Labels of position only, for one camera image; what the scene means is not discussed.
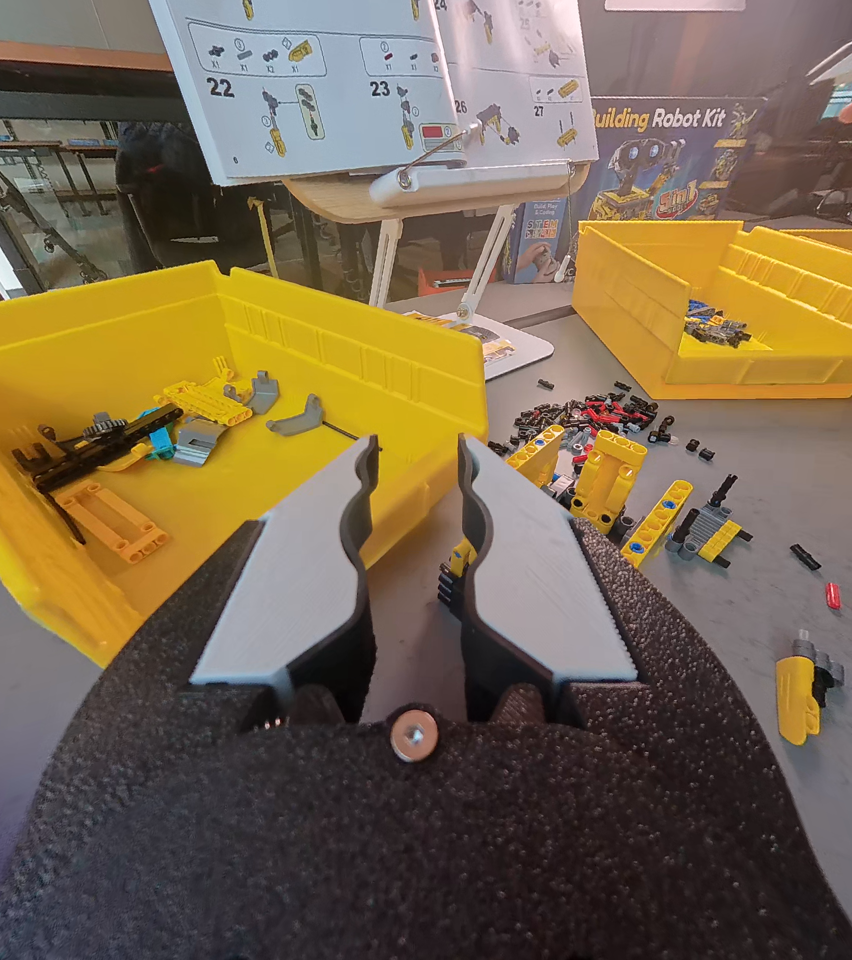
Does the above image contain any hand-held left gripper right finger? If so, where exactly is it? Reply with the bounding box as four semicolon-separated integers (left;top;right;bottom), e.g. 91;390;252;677
458;433;639;685

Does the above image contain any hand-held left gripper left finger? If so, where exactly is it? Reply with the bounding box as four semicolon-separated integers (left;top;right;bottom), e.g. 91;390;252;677
188;433;382;687

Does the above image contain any yellow lego beam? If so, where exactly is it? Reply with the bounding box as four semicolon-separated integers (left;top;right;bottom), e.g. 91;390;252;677
774;654;824;749

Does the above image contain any heap of grey blue lego parts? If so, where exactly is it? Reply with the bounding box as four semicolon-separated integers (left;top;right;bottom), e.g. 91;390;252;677
681;297;757;350

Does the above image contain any yellow divided parts bin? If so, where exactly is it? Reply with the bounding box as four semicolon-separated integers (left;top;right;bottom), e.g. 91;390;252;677
572;218;852;415

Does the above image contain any lego instruction booklet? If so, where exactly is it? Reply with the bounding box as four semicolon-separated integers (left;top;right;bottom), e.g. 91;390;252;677
148;0;601;189

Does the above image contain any yellow lego robot model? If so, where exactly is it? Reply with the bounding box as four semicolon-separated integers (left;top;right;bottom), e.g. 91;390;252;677
437;423;697;621

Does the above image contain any grey ribbed lego piece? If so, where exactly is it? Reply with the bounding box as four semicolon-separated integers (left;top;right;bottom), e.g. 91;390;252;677
171;416;224;469

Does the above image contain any grey ribbed lego subassembly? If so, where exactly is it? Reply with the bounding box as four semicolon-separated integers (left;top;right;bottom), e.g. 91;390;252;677
664;472;756;570

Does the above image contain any grey curved lego panel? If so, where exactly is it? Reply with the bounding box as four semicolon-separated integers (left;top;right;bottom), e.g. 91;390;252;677
265;392;325;439
222;368;282;417

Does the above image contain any pile of small lego pieces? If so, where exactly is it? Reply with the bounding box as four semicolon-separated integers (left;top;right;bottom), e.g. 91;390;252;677
486;377;679;468

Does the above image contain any orange lego beam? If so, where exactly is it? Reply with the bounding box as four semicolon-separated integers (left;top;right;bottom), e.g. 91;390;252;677
55;478;171;565

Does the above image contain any teal and grey lego piece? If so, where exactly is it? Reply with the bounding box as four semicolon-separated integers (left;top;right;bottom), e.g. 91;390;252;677
135;407;177;464

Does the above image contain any black lego parts cluster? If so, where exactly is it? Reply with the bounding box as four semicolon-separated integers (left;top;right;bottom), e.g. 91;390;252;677
10;403;207;498

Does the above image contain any lego sticker sheet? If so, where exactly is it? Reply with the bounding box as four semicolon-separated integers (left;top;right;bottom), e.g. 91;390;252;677
402;308;518;363

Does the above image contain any yellow plastic bin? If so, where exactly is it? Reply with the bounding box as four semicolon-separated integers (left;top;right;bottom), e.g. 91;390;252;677
0;258;490;670

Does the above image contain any robot kit box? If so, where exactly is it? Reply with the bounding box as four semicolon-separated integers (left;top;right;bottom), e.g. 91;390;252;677
585;94;769;228

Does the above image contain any small toy box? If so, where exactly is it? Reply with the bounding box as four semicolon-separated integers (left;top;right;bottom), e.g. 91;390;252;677
510;197;586;286

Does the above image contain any black office chair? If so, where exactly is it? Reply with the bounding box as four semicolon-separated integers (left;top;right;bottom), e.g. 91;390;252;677
113;118;263;273

